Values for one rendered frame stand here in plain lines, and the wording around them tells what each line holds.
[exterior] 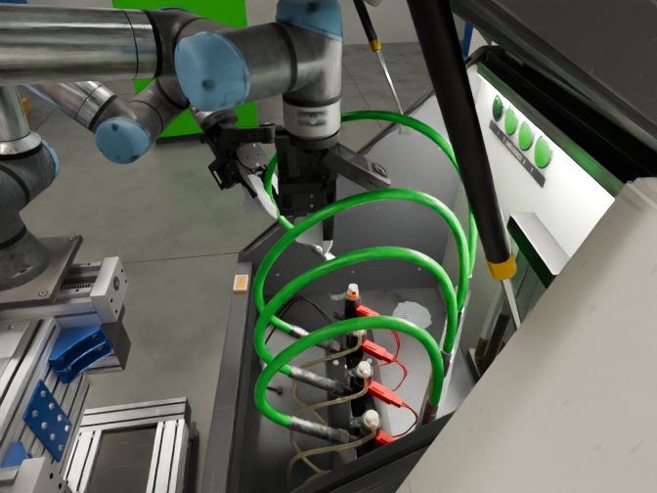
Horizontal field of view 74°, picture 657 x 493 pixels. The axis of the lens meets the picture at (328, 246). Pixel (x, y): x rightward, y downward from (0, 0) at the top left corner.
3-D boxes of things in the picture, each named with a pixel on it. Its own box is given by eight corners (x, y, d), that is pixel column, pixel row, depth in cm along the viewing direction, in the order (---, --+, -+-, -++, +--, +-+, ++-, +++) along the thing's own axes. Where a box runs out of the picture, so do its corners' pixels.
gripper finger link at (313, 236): (295, 253, 71) (292, 205, 65) (331, 252, 71) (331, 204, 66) (295, 266, 69) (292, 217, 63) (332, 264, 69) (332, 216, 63)
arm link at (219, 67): (168, 97, 51) (248, 78, 57) (212, 126, 44) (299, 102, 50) (152, 23, 46) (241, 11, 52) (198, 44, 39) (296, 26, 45)
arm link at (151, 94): (107, 120, 80) (144, 85, 75) (131, 99, 88) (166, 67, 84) (141, 153, 83) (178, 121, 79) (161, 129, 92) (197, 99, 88)
